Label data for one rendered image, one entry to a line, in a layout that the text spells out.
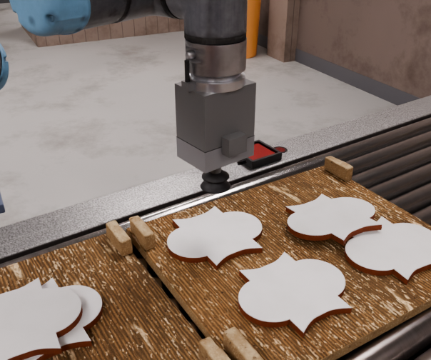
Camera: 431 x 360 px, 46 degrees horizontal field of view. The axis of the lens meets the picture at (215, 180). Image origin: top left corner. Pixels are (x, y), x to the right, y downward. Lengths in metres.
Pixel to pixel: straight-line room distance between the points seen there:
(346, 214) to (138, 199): 0.36
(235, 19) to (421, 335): 0.44
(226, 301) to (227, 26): 0.33
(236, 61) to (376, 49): 3.64
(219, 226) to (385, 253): 0.24
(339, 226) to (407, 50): 3.29
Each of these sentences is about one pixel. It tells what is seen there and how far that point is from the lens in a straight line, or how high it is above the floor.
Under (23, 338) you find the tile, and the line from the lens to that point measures 0.62.
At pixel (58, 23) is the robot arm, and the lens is 0.56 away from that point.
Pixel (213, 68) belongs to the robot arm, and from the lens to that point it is 0.61.
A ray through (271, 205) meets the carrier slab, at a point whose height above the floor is 0.94.
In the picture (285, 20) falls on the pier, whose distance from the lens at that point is 4.94.
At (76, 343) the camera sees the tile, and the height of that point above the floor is 0.94.
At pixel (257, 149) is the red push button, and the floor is 0.93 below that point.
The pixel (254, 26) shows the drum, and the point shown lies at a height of 0.31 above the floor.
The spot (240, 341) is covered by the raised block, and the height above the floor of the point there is 0.96.
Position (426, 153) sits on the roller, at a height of 0.92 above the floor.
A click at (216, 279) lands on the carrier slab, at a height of 0.94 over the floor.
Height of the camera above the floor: 1.38
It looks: 29 degrees down
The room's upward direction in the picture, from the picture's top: straight up
